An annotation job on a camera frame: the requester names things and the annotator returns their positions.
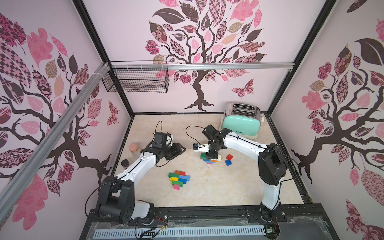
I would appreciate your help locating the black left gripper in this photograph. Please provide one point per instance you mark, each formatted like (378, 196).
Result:
(177, 147)

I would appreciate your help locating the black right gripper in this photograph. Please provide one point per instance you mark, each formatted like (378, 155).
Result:
(212, 149)

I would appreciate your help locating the light green lego brick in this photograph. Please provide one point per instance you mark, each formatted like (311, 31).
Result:
(177, 183)

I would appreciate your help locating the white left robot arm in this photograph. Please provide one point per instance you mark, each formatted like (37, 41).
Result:
(116, 201)

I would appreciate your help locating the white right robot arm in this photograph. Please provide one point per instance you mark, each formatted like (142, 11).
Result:
(272, 163)

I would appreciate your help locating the small blue 2x2 brick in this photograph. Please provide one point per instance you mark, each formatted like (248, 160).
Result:
(228, 162)

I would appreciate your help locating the mint green toaster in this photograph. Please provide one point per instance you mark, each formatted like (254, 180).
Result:
(242, 119)

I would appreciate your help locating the cork stoppered glass bottle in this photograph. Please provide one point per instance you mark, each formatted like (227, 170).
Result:
(135, 151)

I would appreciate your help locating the small dark labelled bottle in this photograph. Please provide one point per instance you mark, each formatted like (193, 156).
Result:
(125, 163)

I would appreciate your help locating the white vented base strip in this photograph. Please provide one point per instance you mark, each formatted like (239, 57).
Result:
(178, 232)

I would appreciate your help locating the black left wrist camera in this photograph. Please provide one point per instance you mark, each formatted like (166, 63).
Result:
(162, 140)

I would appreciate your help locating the black wire basket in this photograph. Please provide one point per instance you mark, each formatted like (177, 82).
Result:
(135, 77)

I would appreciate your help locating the aluminium rail back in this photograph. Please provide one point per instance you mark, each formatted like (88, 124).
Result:
(228, 66)

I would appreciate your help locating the aluminium rail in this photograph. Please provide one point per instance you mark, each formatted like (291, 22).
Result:
(26, 173)
(228, 66)

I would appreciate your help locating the aluminium rail left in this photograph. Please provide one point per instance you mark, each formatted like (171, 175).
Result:
(26, 173)

